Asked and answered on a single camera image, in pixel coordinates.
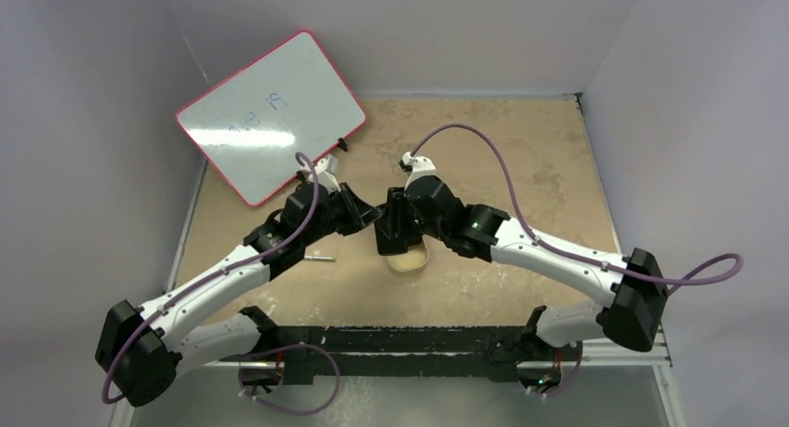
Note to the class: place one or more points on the silver green-capped marker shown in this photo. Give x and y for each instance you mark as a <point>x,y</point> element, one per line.
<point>320,258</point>

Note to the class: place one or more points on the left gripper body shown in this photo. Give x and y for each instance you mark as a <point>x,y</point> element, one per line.
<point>343,217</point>

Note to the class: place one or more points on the black leather card holder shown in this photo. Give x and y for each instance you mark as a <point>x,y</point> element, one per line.
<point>411,235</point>

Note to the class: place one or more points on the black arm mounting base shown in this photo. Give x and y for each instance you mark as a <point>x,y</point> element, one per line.
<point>496,353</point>

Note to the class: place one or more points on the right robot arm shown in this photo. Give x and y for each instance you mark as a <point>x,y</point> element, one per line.
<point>625,299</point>

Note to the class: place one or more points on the beige plastic tray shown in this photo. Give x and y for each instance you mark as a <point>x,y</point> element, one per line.
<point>413,261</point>

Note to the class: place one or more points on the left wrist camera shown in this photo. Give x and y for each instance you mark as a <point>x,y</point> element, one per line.
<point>328,164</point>

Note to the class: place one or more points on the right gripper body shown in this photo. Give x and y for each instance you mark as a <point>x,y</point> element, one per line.
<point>402,210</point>

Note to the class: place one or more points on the pink framed whiteboard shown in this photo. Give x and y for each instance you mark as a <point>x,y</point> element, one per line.
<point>290,100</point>

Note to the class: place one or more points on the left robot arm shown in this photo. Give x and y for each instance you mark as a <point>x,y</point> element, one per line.
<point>143,348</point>

